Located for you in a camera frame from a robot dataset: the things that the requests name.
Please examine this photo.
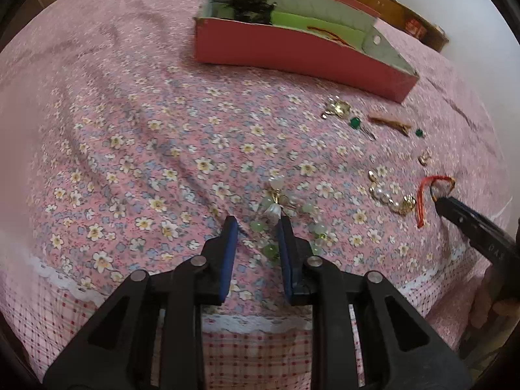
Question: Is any green foam pad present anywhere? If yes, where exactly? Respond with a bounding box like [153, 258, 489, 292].
[270, 10, 368, 51]

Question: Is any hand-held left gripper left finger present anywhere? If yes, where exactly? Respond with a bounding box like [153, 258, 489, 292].
[43, 215, 240, 390]

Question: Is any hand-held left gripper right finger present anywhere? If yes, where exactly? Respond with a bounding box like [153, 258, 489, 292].
[276, 215, 474, 390]

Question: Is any pearl and gold bracelet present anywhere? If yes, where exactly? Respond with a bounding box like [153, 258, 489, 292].
[368, 169, 417, 215]

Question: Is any pink floral bedsheet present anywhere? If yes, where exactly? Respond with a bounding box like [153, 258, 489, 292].
[0, 0, 516, 378]

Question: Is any pink cardboard box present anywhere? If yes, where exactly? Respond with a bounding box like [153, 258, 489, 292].
[193, 0, 420, 103]

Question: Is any red string bracelet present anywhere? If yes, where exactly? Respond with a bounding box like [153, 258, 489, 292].
[306, 25, 346, 43]
[416, 175, 456, 228]

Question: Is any black hair scrunchie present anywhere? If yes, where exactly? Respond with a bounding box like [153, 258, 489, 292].
[211, 0, 278, 25]

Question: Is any wooden furniture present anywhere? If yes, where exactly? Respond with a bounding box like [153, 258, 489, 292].
[142, 0, 449, 53]

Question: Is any person's right hand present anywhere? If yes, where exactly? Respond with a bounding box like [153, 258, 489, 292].
[469, 268, 520, 332]

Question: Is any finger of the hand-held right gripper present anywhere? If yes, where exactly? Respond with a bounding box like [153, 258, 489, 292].
[434, 196, 494, 248]

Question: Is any gold flower hair clip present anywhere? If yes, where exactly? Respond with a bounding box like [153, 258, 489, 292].
[322, 97, 352, 120]

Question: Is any green gem earring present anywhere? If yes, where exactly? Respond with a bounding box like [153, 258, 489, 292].
[348, 117, 376, 141]

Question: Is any green bead flower hairpiece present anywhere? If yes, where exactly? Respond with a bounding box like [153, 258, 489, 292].
[250, 176, 340, 263]

